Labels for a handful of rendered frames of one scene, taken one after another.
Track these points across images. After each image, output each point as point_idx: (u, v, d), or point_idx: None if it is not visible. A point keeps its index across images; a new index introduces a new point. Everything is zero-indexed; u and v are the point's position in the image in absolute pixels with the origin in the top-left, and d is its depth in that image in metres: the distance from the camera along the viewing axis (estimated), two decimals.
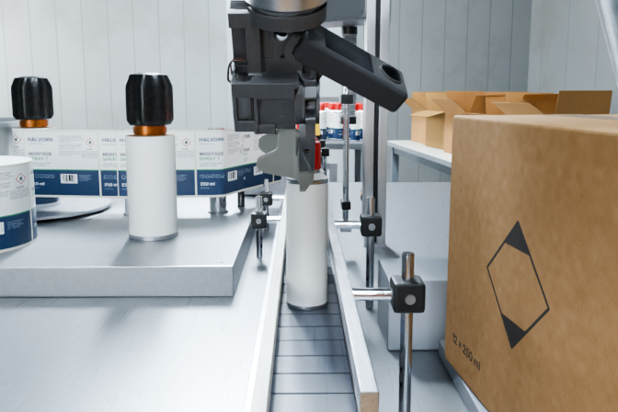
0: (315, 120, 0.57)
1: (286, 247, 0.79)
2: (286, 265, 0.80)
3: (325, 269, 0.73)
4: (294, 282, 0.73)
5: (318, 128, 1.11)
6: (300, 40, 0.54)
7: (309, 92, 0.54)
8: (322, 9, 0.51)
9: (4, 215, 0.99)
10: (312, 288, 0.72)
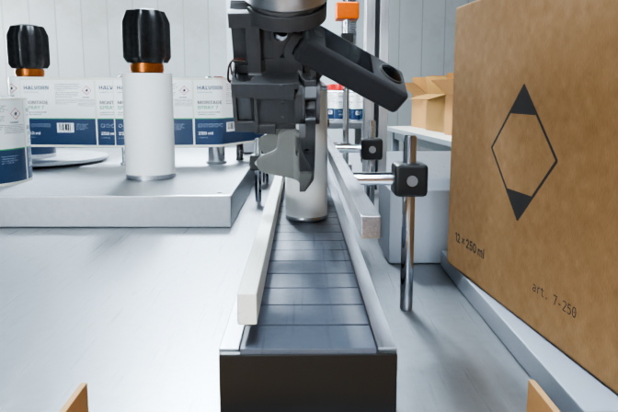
0: (315, 120, 0.57)
1: None
2: None
3: (325, 180, 0.72)
4: (293, 193, 0.71)
5: None
6: (300, 40, 0.54)
7: (309, 92, 0.54)
8: (322, 9, 0.51)
9: None
10: (311, 199, 0.71)
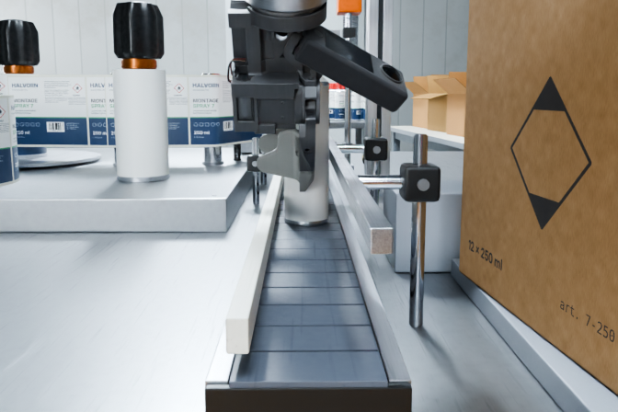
0: (315, 120, 0.57)
1: None
2: None
3: (326, 182, 0.68)
4: (292, 196, 0.67)
5: None
6: (300, 40, 0.54)
7: (309, 92, 0.54)
8: (322, 9, 0.51)
9: None
10: (312, 201, 0.67)
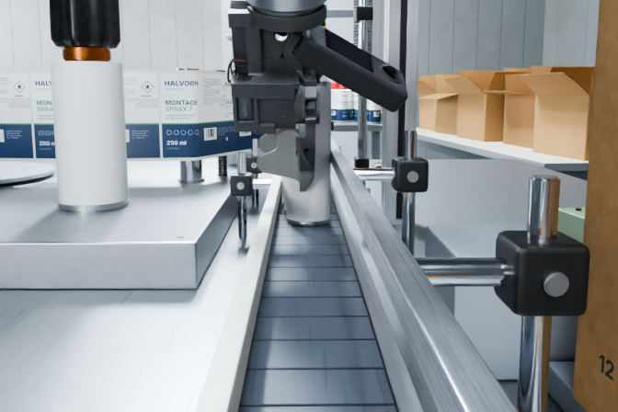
0: (315, 120, 0.57)
1: None
2: (284, 186, 0.73)
3: (326, 182, 0.67)
4: (292, 196, 0.67)
5: None
6: (300, 40, 0.54)
7: (309, 92, 0.54)
8: (322, 9, 0.51)
9: None
10: (311, 201, 0.67)
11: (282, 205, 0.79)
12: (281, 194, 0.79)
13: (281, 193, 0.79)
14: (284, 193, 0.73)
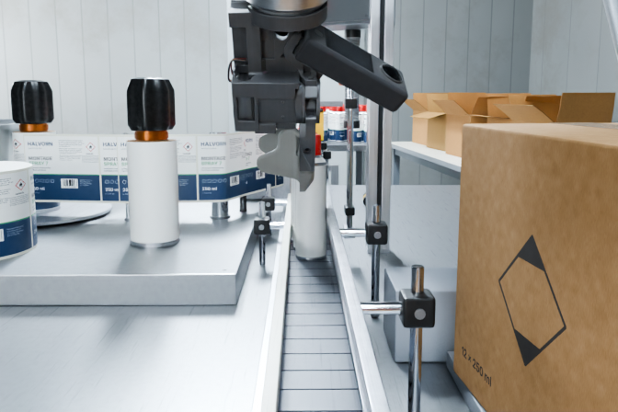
0: (315, 120, 0.57)
1: (293, 216, 1.03)
2: (293, 230, 1.04)
3: (323, 230, 0.98)
4: (300, 239, 0.98)
5: (322, 132, 1.10)
6: (300, 39, 0.54)
7: (309, 91, 0.54)
8: (323, 8, 0.51)
9: (4, 222, 0.98)
10: (313, 244, 0.97)
11: (291, 242, 1.09)
12: (291, 234, 1.10)
13: (291, 233, 1.09)
14: (293, 235, 1.04)
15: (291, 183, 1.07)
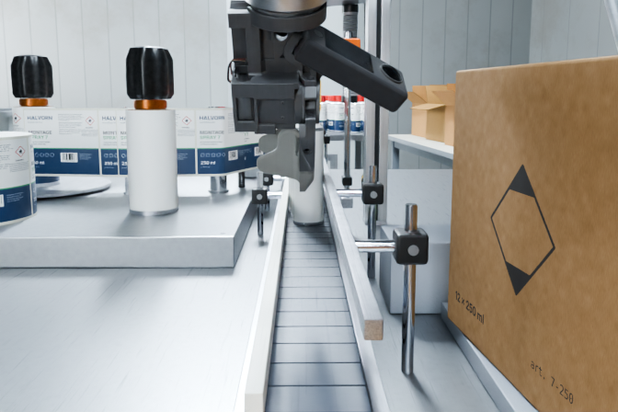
0: (315, 120, 0.57)
1: (291, 184, 1.04)
2: (291, 198, 1.05)
3: (320, 196, 0.99)
4: (297, 205, 0.98)
5: (319, 103, 1.11)
6: (300, 40, 0.54)
7: (309, 92, 0.54)
8: (322, 9, 0.51)
9: (4, 188, 0.99)
10: (310, 209, 0.98)
11: (290, 211, 1.10)
12: (289, 203, 1.11)
13: (289, 202, 1.10)
14: (291, 203, 1.05)
15: None
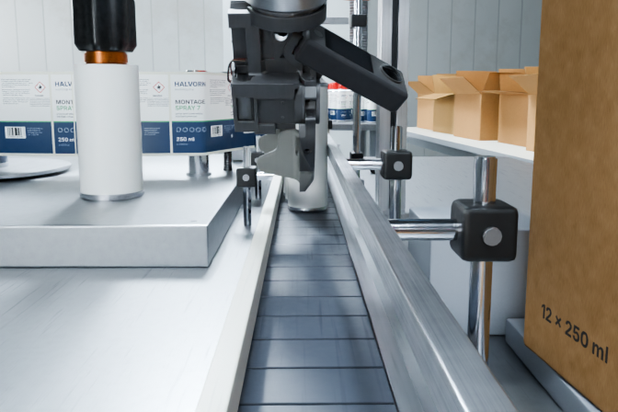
0: (315, 120, 0.57)
1: None
2: (286, 177, 0.81)
3: (324, 173, 0.75)
4: (293, 185, 0.75)
5: None
6: (300, 40, 0.54)
7: (309, 92, 0.54)
8: (322, 9, 0.51)
9: None
10: (310, 189, 0.74)
11: (284, 195, 0.86)
12: (282, 185, 0.87)
13: (283, 184, 0.87)
14: (286, 184, 0.81)
15: None
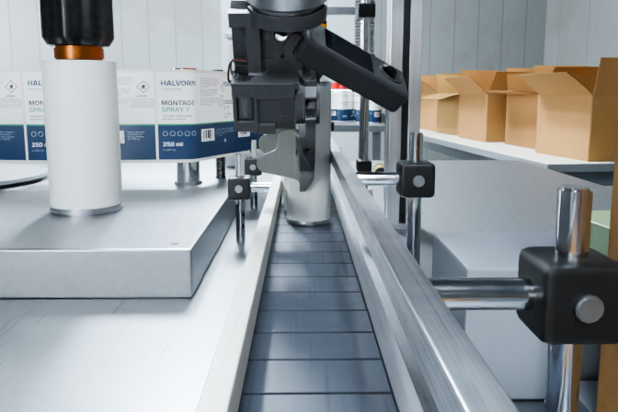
0: (315, 120, 0.57)
1: None
2: (284, 186, 0.73)
3: (326, 182, 0.67)
4: (292, 195, 0.67)
5: None
6: (300, 40, 0.54)
7: (309, 92, 0.54)
8: (322, 9, 0.51)
9: None
10: (311, 201, 0.67)
11: (282, 205, 0.79)
12: (281, 194, 0.79)
13: (281, 193, 0.79)
14: (285, 193, 0.73)
15: None
